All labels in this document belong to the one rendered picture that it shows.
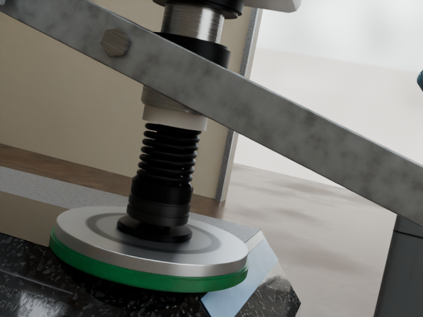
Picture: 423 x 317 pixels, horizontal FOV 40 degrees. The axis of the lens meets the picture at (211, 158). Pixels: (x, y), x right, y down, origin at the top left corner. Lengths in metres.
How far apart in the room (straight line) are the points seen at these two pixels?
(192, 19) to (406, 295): 1.10
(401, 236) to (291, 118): 1.01
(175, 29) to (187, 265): 0.24
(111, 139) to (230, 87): 5.88
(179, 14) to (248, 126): 0.14
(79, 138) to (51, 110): 0.49
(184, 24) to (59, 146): 6.22
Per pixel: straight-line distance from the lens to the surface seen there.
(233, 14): 0.62
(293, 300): 0.85
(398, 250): 1.53
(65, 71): 6.78
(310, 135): 0.55
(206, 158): 5.93
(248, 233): 0.85
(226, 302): 0.63
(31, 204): 0.81
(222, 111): 0.56
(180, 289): 0.56
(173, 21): 0.61
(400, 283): 1.55
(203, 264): 0.57
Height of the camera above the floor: 1.04
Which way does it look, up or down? 6 degrees down
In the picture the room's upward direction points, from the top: 11 degrees clockwise
